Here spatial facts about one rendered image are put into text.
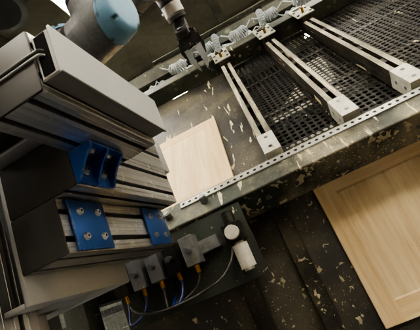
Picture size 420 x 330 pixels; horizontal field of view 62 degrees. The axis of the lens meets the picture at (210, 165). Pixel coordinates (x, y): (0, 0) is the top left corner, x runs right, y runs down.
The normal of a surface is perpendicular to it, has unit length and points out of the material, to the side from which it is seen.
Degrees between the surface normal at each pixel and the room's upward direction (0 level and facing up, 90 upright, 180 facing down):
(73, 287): 90
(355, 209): 90
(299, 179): 140
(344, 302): 90
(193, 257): 90
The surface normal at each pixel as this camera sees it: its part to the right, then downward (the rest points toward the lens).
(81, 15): -0.47, 0.05
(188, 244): -0.26, -0.21
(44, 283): 0.86, -0.46
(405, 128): 0.13, 0.54
